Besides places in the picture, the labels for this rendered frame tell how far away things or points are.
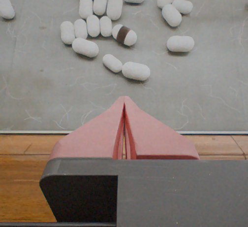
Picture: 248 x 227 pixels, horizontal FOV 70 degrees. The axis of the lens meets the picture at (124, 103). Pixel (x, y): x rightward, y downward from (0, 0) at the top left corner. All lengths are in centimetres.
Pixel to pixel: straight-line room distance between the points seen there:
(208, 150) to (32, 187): 20
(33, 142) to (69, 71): 10
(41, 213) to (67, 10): 28
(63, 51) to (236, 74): 25
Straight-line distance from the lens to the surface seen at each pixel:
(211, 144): 25
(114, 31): 27
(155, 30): 30
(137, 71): 24
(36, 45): 31
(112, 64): 24
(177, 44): 27
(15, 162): 24
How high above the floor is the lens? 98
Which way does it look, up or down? 76 degrees down
